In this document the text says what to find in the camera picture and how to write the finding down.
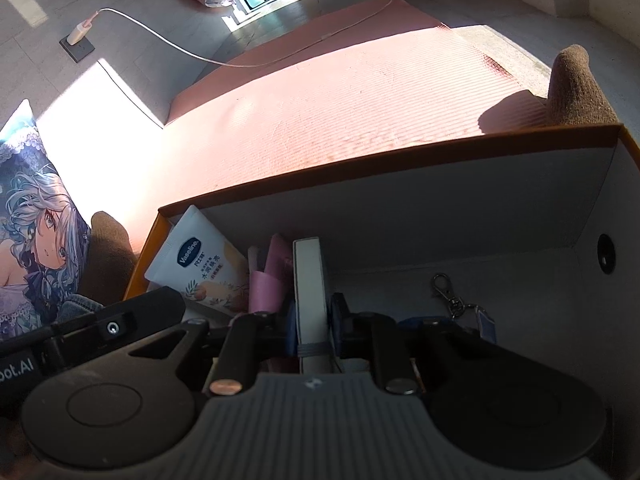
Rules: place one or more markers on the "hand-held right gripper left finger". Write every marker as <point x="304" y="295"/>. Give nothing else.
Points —
<point x="290" y="332"/>

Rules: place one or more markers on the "white charger plug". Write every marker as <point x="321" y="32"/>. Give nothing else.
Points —
<point x="80" y="32"/>

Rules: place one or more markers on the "pink notebook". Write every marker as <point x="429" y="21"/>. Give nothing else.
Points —
<point x="265" y="292"/>

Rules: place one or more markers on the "white lotion tube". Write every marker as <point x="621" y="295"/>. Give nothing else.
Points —
<point x="200" y="270"/>

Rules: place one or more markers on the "grey wall socket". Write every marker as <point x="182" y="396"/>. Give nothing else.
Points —
<point x="80" y="52"/>

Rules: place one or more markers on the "orange cardboard box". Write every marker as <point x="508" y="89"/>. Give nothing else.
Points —
<point x="400" y="210"/>

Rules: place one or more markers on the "person's leg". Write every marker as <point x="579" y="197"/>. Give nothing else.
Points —
<point x="112" y="255"/>
<point x="575" y="95"/>

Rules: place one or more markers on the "person's right leg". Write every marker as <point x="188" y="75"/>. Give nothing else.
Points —
<point x="575" y="95"/>

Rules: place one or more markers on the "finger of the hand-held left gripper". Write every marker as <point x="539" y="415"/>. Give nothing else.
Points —
<point x="145" y="315"/>

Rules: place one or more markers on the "person's left leg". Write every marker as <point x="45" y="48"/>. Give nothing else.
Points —
<point x="112" y="255"/>

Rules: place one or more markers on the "pink floor mat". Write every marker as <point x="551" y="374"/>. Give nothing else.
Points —
<point x="325" y="110"/>

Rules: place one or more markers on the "printed pillow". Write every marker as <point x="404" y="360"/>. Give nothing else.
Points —
<point x="40" y="240"/>

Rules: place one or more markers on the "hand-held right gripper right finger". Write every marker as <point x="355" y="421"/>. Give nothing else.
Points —
<point x="339" y="322"/>

